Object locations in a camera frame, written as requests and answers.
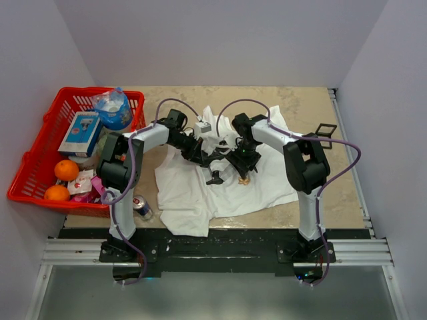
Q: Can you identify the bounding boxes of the white printed t-shirt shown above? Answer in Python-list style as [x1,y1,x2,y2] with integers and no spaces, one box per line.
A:
[154,105,300,238]

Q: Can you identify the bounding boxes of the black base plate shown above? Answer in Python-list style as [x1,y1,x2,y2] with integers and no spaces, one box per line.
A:
[99,228,336,279]

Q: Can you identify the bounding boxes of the pink packet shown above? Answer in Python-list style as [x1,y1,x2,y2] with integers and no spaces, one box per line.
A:
[71,175,105,203]

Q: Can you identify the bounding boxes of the red plastic basket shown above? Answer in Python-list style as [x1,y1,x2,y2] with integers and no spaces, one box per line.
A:
[7,87,147,219]

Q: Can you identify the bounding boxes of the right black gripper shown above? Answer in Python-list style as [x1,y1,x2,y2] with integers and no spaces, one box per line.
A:
[226,140,261,179]

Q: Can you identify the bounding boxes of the blue plastic bag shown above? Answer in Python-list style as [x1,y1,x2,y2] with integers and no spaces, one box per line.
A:
[90,87,133,131]

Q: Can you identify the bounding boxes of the aluminium rail frame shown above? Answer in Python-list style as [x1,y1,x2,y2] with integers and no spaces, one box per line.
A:
[23,87,410,320]

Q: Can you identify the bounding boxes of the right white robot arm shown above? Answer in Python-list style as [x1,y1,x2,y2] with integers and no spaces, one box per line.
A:
[226,113,330,262]

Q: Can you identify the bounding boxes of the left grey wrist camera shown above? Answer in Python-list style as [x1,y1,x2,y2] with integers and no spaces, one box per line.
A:
[193,121,211,139]

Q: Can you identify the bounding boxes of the orange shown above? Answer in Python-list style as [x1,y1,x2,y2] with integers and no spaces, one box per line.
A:
[54,159,79,181]
[44,185,71,201]

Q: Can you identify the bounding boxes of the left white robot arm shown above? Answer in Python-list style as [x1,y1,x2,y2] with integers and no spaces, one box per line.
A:
[96,109,207,261]

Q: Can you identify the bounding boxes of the upper orange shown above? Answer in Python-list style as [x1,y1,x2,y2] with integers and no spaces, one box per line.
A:
[54,159,79,181]

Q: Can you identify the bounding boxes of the black metal bracket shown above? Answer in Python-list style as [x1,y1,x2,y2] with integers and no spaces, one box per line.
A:
[315,123,338,150]

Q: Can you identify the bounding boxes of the red white snack packet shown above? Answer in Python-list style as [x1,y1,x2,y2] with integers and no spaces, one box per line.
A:
[67,169,94,195]

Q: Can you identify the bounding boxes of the blue red drink can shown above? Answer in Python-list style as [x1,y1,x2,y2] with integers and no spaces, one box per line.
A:
[133,195,153,220]

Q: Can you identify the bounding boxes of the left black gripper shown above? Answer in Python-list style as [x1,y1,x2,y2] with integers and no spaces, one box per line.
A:
[169,133,204,165]

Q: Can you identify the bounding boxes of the lower orange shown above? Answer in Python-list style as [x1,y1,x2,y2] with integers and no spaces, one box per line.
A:
[44,185,71,201]

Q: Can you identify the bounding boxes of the blue white razor box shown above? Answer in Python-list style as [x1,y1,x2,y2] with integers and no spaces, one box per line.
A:
[57,111,103,158]

